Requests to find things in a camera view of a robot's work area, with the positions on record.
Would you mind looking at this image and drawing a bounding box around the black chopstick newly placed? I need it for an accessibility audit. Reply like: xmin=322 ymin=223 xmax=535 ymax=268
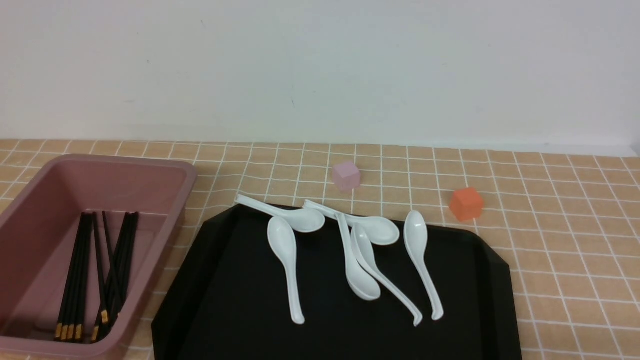
xmin=102 ymin=210 xmax=122 ymax=327

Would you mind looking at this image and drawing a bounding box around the pink translucent cube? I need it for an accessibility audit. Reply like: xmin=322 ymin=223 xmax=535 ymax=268
xmin=332 ymin=161 xmax=361 ymax=192

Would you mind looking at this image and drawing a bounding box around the white spoon far left top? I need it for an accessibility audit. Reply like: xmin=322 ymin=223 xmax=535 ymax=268
xmin=235 ymin=194 xmax=326 ymax=233

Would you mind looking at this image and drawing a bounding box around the white spoon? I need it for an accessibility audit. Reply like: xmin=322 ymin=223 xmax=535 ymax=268
xmin=235 ymin=194 xmax=326 ymax=233
xmin=302 ymin=199 xmax=400 ymax=246
xmin=403 ymin=210 xmax=444 ymax=321

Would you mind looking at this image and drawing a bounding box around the white spoon left vertical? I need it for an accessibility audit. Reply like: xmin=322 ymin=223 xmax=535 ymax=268
xmin=267 ymin=216 xmax=306 ymax=325

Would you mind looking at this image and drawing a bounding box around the white spoon centre diagonal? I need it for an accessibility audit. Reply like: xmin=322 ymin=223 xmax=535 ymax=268
xmin=350 ymin=224 xmax=423 ymax=327

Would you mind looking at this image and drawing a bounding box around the white spoon centre top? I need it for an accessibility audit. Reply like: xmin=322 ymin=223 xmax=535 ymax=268
xmin=302 ymin=199 xmax=400 ymax=246

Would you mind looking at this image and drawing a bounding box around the white spoon right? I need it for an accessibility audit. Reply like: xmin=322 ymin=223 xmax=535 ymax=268
xmin=403 ymin=210 xmax=444 ymax=321

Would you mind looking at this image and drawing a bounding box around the white spoon centre bowl down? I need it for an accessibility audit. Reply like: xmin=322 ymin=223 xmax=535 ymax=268
xmin=335 ymin=212 xmax=381 ymax=301

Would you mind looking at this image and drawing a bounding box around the orange cube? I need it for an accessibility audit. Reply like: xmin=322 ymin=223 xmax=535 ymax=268
xmin=449 ymin=187 xmax=485 ymax=223

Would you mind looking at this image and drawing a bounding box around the black plastic tray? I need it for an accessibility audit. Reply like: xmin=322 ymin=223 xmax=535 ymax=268
xmin=151 ymin=205 xmax=522 ymax=360

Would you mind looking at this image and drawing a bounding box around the black chopstick right pair outer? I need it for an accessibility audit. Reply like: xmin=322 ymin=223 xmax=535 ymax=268
xmin=105 ymin=212 xmax=139 ymax=333

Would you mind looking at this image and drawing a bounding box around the black chopstick pair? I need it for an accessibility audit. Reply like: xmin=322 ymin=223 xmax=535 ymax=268
xmin=105 ymin=212 xmax=139 ymax=333
xmin=96 ymin=211 xmax=136 ymax=340

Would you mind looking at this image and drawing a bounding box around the black chopstick right pair inner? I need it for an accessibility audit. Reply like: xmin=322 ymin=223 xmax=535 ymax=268
xmin=96 ymin=211 xmax=136 ymax=340

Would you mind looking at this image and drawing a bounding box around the checkered orange tablecloth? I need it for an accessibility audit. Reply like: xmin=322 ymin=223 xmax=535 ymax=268
xmin=0 ymin=138 xmax=640 ymax=360

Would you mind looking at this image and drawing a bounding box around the black chopstick gold tip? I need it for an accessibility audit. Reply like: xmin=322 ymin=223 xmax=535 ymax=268
xmin=91 ymin=212 xmax=109 ymax=344
xmin=73 ymin=212 xmax=93 ymax=343
xmin=66 ymin=212 xmax=93 ymax=343
xmin=54 ymin=212 xmax=86 ymax=342
xmin=63 ymin=240 xmax=83 ymax=342

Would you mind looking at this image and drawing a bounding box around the pink plastic bin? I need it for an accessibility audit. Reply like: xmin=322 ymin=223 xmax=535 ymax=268
xmin=0 ymin=154 xmax=197 ymax=360

